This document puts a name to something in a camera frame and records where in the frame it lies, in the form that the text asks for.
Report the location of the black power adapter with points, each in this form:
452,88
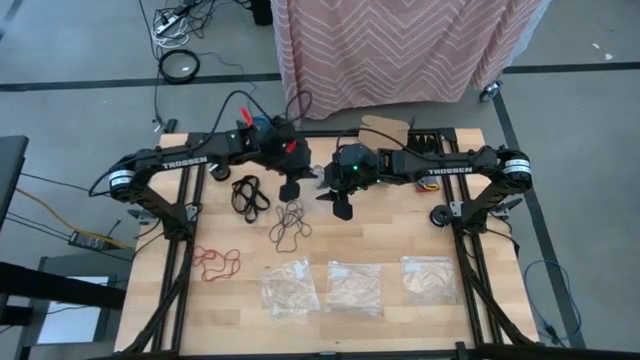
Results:
87,241

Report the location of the red rubber bands bunch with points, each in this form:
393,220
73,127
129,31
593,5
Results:
202,270

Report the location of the pink chevron curtain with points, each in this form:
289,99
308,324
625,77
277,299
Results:
400,50

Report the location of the grey cabinet with white top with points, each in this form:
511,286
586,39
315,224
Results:
75,320

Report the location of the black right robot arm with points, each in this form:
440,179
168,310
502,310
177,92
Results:
450,170

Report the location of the black tape roll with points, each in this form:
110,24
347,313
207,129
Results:
221,175
433,215

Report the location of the wide black rubber bands bunch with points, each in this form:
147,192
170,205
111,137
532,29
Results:
250,207

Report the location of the black desk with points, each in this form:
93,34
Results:
10,170

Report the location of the small black clamp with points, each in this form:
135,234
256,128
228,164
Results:
170,126

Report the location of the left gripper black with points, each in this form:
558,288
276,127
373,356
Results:
295,160

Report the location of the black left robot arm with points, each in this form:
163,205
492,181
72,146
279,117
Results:
185,162

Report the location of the brown cardboard box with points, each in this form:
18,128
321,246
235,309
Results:
372,122

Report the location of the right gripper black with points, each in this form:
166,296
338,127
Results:
350,175

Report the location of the thin dark rubber bands bunch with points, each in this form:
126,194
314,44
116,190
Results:
290,220

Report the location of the black equipment box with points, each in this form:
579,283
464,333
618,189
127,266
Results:
261,12

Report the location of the white power strip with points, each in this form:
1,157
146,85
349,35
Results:
167,23

